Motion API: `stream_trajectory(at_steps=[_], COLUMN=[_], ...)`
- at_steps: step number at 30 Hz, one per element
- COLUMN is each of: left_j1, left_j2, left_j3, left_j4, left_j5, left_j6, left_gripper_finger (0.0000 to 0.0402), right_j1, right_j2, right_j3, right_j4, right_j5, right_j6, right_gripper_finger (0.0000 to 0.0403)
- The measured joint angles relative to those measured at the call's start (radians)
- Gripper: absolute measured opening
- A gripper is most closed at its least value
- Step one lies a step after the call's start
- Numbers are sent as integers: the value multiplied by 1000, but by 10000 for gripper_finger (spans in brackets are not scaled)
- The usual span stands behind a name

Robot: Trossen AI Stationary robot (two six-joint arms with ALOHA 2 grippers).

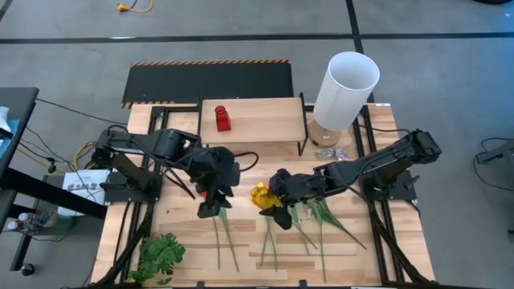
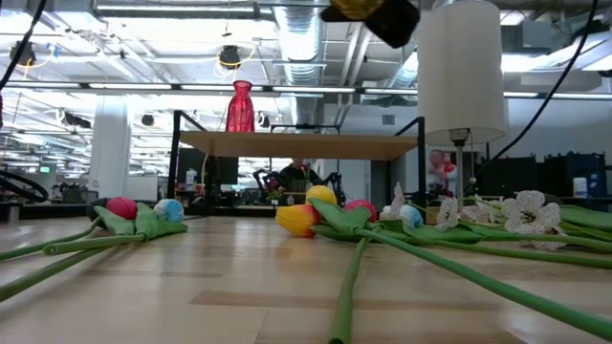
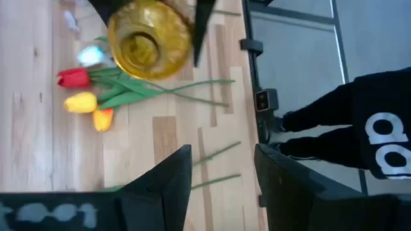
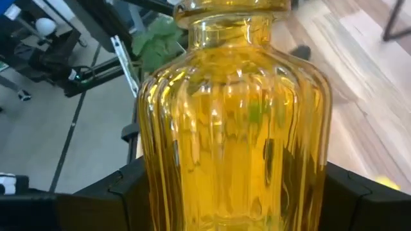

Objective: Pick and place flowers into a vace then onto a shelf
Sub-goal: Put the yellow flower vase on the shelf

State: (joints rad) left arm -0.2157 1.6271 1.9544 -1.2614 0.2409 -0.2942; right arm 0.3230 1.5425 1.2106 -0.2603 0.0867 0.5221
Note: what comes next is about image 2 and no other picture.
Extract red glass vase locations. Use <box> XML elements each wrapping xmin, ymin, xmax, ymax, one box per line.
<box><xmin>225</xmin><ymin>79</ymin><xmax>256</xmax><ymax>134</ymax></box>

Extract orange yellow artificial tulip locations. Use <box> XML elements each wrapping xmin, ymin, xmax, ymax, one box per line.
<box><xmin>274</xmin><ymin>204</ymin><xmax>612</xmax><ymax>341</ymax></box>

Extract white blossom flower spray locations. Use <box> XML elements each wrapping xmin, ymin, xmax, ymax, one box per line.
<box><xmin>389</xmin><ymin>181</ymin><xmax>612</xmax><ymax>254</ymax></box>

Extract pink tulip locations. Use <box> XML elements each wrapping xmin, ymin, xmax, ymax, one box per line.
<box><xmin>0</xmin><ymin>197</ymin><xmax>114</xmax><ymax>263</ymax></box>

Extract wooden shelf with black legs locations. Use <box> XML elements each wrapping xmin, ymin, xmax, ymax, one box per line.
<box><xmin>166</xmin><ymin>109</ymin><xmax>427</xmax><ymax>226</ymax></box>

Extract white shade table lamp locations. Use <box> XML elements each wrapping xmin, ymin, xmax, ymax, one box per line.
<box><xmin>416</xmin><ymin>0</ymin><xmax>509</xmax><ymax>226</ymax></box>

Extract black round ceiling spotlight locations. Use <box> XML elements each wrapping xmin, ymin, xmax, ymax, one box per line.
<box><xmin>218</xmin><ymin>45</ymin><xmax>242</xmax><ymax>71</ymax></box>
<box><xmin>9</xmin><ymin>40</ymin><xmax>37</xmax><ymax>67</ymax></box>

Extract person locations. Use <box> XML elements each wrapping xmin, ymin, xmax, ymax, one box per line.
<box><xmin>426</xmin><ymin>148</ymin><xmax>458</xmax><ymax>197</ymax></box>
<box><xmin>279</xmin><ymin>157</ymin><xmax>324</xmax><ymax>204</ymax></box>

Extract black monitor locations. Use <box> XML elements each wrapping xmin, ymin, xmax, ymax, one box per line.
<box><xmin>176</xmin><ymin>147</ymin><xmax>239</xmax><ymax>187</ymax></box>

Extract long ceiling light bar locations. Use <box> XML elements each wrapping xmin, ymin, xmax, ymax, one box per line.
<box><xmin>0</xmin><ymin>80</ymin><xmax>612</xmax><ymax>101</ymax></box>

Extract dark blue storage bins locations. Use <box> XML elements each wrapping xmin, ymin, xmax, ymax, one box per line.
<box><xmin>544</xmin><ymin>151</ymin><xmax>608</xmax><ymax>211</ymax></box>

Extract white round column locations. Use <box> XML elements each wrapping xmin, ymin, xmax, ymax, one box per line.
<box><xmin>90</xmin><ymin>95</ymin><xmax>131</xmax><ymax>200</ymax></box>

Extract silver ventilation duct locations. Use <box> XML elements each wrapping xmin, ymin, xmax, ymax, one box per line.
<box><xmin>274</xmin><ymin>0</ymin><xmax>326</xmax><ymax>125</ymax></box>

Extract black hanging cable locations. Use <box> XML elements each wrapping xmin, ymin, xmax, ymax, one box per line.
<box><xmin>475</xmin><ymin>0</ymin><xmax>601</xmax><ymax>176</ymax></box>
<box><xmin>0</xmin><ymin>0</ymin><xmax>49</xmax><ymax>92</ymax></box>

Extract black aluminium table frame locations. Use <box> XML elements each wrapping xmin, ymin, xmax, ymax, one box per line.
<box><xmin>0</xmin><ymin>203</ymin><xmax>211</xmax><ymax>222</ymax></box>

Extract black curved hose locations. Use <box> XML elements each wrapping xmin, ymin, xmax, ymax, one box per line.
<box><xmin>0</xmin><ymin>169</ymin><xmax>50</xmax><ymax>204</ymax></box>

